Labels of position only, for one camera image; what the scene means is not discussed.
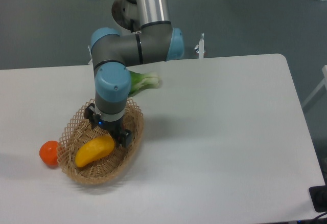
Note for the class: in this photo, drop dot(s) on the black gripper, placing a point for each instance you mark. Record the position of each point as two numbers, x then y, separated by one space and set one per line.
115 128

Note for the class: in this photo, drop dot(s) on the yellow mango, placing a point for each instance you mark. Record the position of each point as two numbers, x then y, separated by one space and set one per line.
94 149

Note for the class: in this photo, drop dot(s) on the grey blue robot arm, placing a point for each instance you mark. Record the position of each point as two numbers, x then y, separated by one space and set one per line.
152 39

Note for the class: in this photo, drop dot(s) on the woven wicker basket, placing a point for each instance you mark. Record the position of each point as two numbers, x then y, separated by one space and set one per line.
78 132

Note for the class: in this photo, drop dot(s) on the green bok choy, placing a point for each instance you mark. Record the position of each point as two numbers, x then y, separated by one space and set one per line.
143 81

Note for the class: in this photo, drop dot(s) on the orange tangerine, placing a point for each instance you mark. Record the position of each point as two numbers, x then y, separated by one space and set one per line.
48 153

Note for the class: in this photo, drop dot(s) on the black device at edge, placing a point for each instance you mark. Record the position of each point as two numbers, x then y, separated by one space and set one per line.
318 198

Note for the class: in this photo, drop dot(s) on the white metal base bracket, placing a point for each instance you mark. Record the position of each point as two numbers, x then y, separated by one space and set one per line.
199 49

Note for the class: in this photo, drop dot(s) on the white frame at right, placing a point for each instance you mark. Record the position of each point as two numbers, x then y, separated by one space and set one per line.
316 94

